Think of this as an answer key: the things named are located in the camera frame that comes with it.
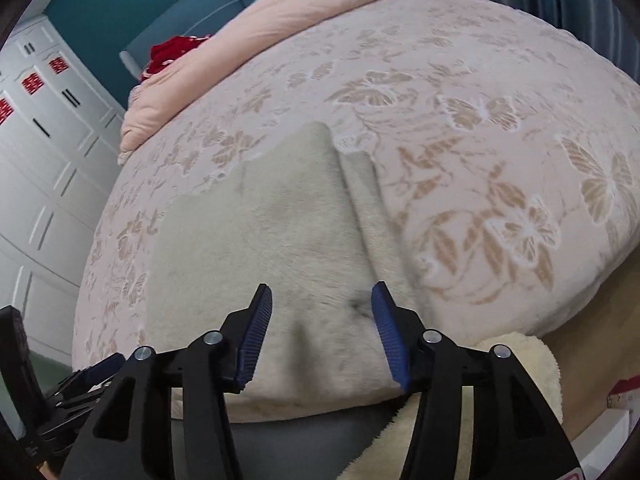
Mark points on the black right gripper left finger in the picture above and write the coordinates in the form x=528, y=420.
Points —
x=128, y=434

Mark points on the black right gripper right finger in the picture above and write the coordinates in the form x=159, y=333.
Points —
x=514, y=432

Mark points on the beige knit sweater black hearts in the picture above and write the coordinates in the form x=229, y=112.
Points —
x=309, y=222

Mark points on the white box on floor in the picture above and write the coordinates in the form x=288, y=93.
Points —
x=597, y=446

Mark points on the white fleece jacket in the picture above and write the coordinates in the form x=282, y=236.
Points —
x=385, y=457

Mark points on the pink butterfly pattern bedspread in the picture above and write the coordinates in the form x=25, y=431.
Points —
x=506, y=153

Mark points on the white wardrobe doors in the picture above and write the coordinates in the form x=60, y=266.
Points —
x=59, y=143

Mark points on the red garment on bed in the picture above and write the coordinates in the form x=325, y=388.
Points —
x=164, y=54

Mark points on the teal upholstered headboard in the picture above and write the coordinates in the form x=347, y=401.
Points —
x=98, y=31

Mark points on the pink folded quilt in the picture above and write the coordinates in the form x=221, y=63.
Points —
x=158, y=99

